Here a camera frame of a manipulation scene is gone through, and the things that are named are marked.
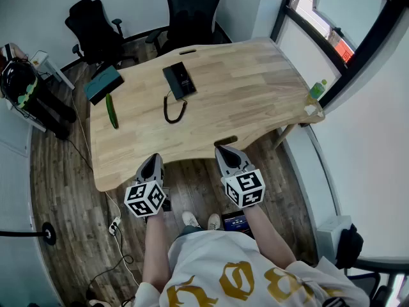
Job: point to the person's right forearm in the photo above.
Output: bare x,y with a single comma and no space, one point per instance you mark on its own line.
270,238

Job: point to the black office chair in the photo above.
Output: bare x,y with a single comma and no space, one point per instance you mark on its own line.
191,14
92,34

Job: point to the wooden desk leg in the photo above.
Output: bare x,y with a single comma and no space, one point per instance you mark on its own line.
283,136

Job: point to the dark grey chair frame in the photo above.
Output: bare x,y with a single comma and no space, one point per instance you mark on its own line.
370,280

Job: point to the white shirt with gold print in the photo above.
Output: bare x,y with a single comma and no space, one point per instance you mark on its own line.
230,267

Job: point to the green drink bottle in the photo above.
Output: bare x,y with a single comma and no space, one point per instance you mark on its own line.
316,91

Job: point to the person's white shoe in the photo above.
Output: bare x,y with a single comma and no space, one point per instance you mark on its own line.
190,219
214,222

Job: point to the white side table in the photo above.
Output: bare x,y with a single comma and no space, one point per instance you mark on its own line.
48,64

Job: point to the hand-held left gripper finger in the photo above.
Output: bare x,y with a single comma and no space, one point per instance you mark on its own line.
143,171
159,169

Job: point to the person's right white shoe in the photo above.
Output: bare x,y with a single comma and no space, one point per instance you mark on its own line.
214,222

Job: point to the white floor cabinet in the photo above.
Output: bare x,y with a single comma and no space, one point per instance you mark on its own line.
330,238

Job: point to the green cucumber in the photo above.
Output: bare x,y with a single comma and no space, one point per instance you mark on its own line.
112,112

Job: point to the black stand with round base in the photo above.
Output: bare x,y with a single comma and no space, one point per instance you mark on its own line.
48,233

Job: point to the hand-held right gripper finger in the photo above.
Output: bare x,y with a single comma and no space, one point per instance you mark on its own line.
234,157
222,163

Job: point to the person's left forearm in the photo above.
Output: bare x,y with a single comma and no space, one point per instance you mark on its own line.
156,251

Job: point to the black bag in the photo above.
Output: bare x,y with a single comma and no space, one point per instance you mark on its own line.
350,246

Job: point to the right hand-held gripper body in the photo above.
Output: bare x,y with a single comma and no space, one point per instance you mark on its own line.
244,189

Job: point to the white power strip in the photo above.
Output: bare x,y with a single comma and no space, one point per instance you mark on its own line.
114,226

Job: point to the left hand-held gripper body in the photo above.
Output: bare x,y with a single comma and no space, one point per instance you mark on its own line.
145,198

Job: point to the white paper scrap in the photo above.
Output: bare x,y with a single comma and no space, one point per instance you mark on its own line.
311,109

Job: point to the teal box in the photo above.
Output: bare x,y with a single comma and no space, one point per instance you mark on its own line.
102,85

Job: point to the person's left white shoe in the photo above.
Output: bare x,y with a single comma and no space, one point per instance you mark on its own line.
190,219

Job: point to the black tablet with lit screen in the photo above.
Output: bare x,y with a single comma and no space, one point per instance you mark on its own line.
238,224

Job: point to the black window frame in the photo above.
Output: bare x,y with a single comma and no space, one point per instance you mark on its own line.
367,53

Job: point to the black telephone base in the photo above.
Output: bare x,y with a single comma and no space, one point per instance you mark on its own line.
184,78

